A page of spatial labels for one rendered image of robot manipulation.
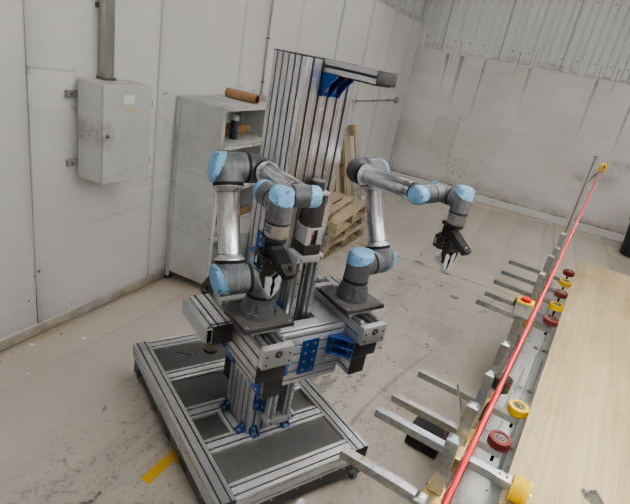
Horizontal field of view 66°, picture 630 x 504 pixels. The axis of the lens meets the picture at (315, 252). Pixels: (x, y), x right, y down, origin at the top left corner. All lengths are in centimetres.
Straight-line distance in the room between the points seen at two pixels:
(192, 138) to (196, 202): 50
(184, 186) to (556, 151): 692
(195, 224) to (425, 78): 650
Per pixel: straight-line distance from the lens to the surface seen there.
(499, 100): 947
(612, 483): 208
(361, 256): 216
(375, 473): 158
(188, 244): 420
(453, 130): 959
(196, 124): 392
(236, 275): 184
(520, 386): 288
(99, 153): 330
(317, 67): 195
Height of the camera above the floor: 206
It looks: 22 degrees down
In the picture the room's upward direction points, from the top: 11 degrees clockwise
